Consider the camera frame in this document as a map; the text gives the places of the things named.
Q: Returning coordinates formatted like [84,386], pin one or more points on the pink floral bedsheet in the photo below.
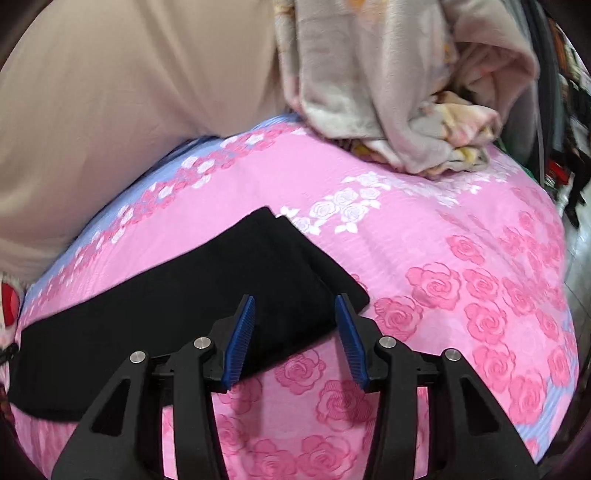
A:
[415,230]

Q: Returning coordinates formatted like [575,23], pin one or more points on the dark cloth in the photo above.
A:
[531,69]

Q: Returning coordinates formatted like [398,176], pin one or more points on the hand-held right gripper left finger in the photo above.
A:
[238,344]

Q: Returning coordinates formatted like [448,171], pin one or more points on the black pants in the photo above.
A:
[184,300]

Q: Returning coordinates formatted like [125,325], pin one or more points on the beige curtain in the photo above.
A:
[115,115]

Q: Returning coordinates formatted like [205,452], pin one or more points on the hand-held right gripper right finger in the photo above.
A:
[352,344]

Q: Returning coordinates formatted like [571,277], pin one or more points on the white cartoon cat pillow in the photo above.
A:
[8,300]

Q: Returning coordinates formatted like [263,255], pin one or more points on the grey floral fleece blanket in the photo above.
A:
[369,69]

